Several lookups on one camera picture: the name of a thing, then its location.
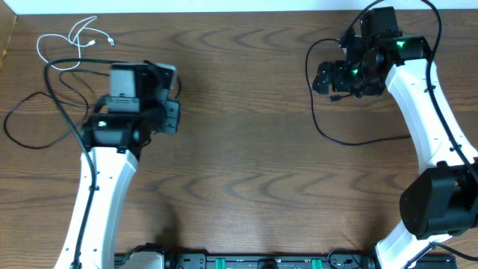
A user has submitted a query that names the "white cable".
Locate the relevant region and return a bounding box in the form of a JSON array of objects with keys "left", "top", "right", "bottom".
[{"left": 36, "top": 13, "right": 116, "bottom": 72}]

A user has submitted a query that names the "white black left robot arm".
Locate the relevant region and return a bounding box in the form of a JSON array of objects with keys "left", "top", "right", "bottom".
[{"left": 55, "top": 61, "right": 180, "bottom": 268}]

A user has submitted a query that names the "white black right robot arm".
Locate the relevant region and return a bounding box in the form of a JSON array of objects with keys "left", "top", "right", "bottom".
[{"left": 307, "top": 1, "right": 477, "bottom": 268}]

